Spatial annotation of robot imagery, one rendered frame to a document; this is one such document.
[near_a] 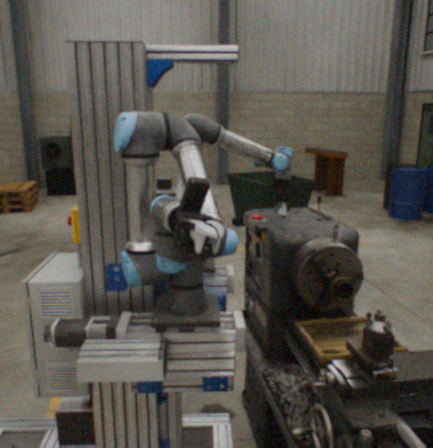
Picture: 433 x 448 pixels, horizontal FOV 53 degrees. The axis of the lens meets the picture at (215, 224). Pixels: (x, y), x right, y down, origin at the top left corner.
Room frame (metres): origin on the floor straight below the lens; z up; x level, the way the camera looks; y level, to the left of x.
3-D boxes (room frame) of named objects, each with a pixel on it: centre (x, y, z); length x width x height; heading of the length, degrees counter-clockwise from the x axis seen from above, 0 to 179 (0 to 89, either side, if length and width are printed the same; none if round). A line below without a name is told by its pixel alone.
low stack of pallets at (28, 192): (8.68, 4.11, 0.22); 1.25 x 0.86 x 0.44; 13
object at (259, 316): (2.30, -0.43, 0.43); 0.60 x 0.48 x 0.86; 9
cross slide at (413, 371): (1.32, -0.60, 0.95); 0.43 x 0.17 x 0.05; 99
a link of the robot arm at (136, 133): (1.32, 0.22, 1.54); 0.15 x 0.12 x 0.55; 113
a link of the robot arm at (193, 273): (1.37, 0.11, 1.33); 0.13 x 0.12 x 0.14; 113
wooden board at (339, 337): (1.67, -0.56, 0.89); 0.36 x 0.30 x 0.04; 99
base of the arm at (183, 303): (1.38, 0.10, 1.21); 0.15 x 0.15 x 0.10
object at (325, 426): (1.25, -0.40, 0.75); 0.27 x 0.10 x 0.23; 9
